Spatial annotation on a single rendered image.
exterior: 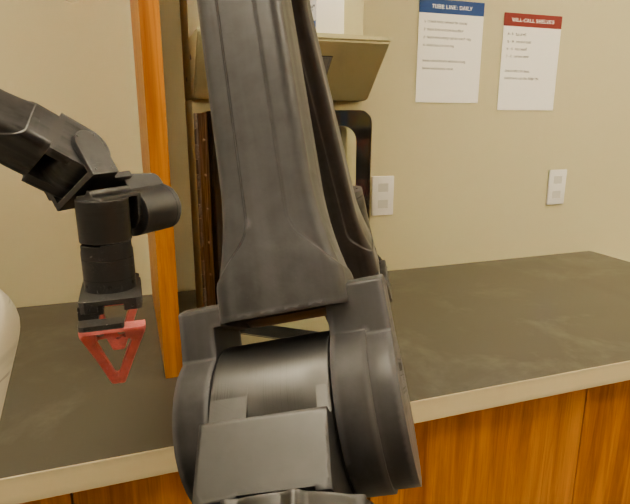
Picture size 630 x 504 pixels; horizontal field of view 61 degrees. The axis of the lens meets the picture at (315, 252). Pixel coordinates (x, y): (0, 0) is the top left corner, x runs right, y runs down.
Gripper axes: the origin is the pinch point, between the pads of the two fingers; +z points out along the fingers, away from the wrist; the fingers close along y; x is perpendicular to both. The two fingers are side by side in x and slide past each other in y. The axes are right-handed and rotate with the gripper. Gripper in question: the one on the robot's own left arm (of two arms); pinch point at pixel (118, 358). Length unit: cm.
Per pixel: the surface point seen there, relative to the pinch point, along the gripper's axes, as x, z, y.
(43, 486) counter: 10.7, 17.6, 3.4
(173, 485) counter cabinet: -5.4, 23.7, 6.2
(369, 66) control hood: -44, -37, 25
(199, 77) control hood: -15.4, -34.5, 27.6
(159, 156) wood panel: -8.0, -22.3, 24.3
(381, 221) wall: -73, 2, 76
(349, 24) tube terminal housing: -44, -45, 33
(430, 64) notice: -87, -42, 76
